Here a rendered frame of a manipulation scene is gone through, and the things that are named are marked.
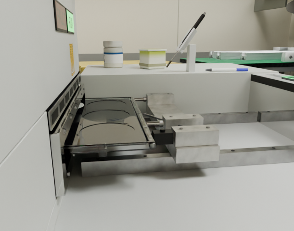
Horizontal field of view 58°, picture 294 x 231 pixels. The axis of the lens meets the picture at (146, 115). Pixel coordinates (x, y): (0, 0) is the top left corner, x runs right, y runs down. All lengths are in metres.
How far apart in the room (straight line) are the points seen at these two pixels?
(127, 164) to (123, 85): 0.35
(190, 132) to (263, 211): 0.16
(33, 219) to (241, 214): 0.28
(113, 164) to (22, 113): 0.27
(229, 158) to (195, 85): 0.35
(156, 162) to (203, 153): 0.09
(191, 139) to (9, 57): 0.33
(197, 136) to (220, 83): 0.42
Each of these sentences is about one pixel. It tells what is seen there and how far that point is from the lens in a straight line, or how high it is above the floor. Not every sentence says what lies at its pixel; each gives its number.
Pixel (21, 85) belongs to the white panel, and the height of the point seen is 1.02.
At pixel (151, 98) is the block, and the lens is 0.77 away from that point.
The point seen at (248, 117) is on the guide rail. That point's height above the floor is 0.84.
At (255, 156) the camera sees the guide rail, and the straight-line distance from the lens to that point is 0.58.
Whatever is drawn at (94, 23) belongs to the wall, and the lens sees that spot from 3.64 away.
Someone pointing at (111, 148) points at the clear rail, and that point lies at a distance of 0.43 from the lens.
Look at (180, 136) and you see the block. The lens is 0.47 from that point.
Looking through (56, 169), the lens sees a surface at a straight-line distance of 0.39.
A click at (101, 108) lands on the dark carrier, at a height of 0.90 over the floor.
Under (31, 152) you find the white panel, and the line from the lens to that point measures 0.29.
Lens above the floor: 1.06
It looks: 16 degrees down
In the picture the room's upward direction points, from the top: straight up
